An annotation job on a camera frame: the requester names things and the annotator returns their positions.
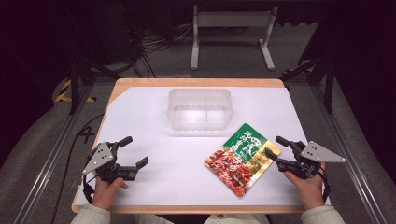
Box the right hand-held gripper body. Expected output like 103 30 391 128
276 140 347 180

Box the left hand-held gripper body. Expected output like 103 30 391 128
82 141 138 185

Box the green and red food packet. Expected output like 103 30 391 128
204 122 282 198

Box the clear plastic container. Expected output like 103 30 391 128
166 88 233 132

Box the person's left hand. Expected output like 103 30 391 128
91 176 130 211

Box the person's right hand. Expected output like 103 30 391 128
283 162 327 211

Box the white table sheet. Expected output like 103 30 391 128
74 86 332 207

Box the black tripod stand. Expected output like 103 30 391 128
64 54 123 116
279 46 337 115

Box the person's light jacket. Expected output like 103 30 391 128
135 213 271 224

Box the yellow and black hazard tape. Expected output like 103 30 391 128
54 79 97 104

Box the white metal stand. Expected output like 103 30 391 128
190 5 279 72

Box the right hand-held gripper cable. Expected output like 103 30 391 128
317 170 332 203

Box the hand-held gripper cable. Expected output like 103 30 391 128
81 173 96 205
317 170 332 203

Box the left hand-held gripper cable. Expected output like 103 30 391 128
81 173 96 205

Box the long black floor cable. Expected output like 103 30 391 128
49 113 106 224

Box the aluminium floor rail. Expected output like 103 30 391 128
12 83 95 224
310 83 389 224

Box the bundle of black floor cables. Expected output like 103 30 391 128
122 22 195 79

